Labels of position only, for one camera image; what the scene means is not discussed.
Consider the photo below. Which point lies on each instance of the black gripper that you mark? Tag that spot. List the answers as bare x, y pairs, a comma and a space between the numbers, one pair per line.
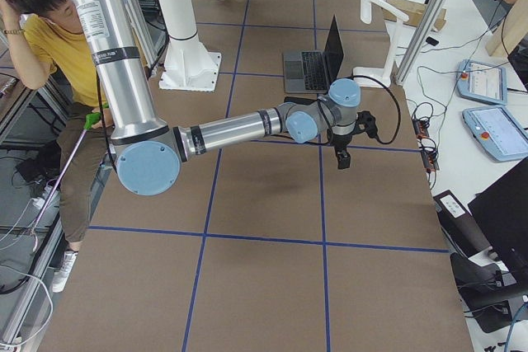
341, 143

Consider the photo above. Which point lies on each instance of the grey laptop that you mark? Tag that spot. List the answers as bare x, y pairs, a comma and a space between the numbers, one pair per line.
313, 71

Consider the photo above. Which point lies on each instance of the black mouse pad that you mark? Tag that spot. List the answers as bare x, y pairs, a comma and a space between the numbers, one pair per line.
299, 100

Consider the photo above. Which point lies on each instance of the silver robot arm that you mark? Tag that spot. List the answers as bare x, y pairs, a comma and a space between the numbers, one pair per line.
150, 153

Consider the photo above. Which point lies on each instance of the orange black usb hub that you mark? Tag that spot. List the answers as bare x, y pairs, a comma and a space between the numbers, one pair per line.
420, 128

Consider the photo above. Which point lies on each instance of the black power adapter box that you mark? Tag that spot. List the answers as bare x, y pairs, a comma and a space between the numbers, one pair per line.
459, 224

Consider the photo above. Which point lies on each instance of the small black square device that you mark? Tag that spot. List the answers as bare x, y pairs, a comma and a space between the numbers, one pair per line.
432, 41

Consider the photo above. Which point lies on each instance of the far blue teach pendant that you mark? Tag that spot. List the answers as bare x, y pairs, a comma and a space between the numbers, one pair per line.
482, 82

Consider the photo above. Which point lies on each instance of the blue teach pendant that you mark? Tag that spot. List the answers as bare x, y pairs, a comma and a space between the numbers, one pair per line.
482, 82
497, 131

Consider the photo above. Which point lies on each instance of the near blue teach pendant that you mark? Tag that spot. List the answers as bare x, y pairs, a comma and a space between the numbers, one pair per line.
497, 131

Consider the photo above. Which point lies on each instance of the brown cardboard box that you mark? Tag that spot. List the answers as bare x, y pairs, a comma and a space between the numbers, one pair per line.
415, 12

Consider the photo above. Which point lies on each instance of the black monitor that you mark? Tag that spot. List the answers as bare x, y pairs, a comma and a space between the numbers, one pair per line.
501, 214

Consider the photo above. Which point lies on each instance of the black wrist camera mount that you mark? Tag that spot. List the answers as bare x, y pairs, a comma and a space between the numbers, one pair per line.
366, 124

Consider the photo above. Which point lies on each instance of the green handled grabber stick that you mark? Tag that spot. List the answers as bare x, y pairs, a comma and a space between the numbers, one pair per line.
90, 120

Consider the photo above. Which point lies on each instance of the aluminium frame post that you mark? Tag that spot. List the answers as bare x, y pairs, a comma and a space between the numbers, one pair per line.
430, 15

